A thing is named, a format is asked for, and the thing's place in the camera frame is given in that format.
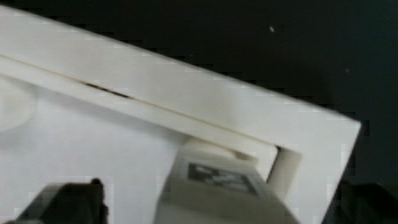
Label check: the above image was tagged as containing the white table leg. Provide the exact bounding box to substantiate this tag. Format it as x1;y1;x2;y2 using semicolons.
153;138;299;224

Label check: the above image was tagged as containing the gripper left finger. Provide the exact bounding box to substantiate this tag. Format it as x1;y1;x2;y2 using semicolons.
15;178;109;224

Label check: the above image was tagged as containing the white square tabletop tray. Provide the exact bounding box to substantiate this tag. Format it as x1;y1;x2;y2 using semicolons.
0;5;361;224

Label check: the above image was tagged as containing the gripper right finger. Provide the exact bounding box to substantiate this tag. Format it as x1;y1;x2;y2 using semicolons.
335;182;398;224

